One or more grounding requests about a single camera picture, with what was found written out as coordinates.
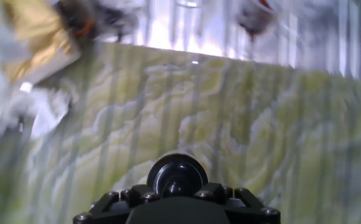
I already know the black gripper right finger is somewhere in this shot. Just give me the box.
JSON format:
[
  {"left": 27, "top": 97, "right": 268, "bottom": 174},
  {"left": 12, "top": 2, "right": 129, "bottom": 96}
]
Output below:
[{"left": 194, "top": 182, "right": 281, "bottom": 224}]

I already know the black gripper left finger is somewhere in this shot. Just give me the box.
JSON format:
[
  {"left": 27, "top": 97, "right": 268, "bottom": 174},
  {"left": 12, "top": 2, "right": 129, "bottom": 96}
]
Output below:
[{"left": 72, "top": 184, "right": 161, "bottom": 224}]

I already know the clear glass jar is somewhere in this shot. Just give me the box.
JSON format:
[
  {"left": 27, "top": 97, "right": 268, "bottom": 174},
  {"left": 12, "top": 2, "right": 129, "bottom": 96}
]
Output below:
[{"left": 157, "top": 150, "right": 200, "bottom": 160}]

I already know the green marble pattern mat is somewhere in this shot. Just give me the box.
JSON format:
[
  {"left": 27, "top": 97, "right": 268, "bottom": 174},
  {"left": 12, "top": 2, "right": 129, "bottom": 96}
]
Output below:
[{"left": 0, "top": 40, "right": 361, "bottom": 224}]

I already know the crumpled white tissue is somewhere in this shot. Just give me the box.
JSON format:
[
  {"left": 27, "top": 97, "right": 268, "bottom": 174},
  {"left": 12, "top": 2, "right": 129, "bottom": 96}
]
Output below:
[{"left": 0, "top": 58, "right": 73, "bottom": 141}]

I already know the gold white tissue pack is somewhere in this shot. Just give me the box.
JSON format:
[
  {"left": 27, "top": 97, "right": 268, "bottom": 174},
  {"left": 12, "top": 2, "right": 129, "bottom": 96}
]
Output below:
[{"left": 0, "top": 0, "right": 82, "bottom": 85}]

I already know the clear cup with brown residue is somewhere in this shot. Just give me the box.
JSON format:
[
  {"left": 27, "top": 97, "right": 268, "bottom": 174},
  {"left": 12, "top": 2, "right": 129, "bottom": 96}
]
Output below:
[{"left": 234, "top": 0, "right": 278, "bottom": 37}]

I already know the clear drinking glass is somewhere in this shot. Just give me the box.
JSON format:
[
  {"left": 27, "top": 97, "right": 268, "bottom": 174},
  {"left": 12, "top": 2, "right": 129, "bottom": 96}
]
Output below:
[{"left": 176, "top": 0, "right": 204, "bottom": 9}]

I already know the orange cable loop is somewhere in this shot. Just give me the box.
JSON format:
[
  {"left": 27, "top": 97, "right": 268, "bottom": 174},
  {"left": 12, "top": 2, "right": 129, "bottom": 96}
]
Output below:
[{"left": 70, "top": 17, "right": 96, "bottom": 39}]

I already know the metal bracket with bolts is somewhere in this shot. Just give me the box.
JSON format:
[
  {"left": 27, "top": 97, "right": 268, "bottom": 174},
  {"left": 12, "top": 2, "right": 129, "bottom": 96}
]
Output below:
[{"left": 98, "top": 5, "right": 139, "bottom": 32}]

